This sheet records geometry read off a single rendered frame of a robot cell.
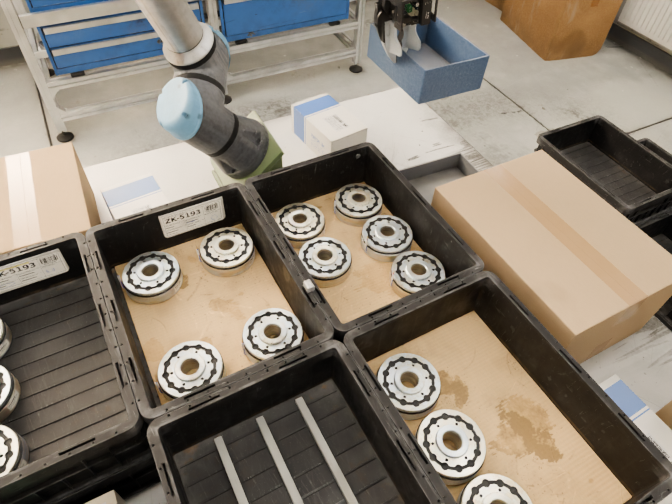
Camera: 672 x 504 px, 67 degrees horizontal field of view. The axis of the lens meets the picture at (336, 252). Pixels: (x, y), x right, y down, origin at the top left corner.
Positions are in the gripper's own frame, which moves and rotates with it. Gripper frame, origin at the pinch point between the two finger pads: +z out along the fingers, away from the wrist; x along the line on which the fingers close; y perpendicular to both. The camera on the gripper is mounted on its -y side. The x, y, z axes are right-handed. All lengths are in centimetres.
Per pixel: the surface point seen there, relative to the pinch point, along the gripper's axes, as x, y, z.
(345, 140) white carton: -2.5, -19.3, 34.1
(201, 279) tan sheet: -50, 15, 24
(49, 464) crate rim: -75, 44, 11
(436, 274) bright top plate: -9.5, 34.3, 24.6
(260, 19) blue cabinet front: 22, -169, 74
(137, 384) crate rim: -63, 38, 13
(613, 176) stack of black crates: 89, 1, 72
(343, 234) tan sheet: -19.9, 15.5, 26.9
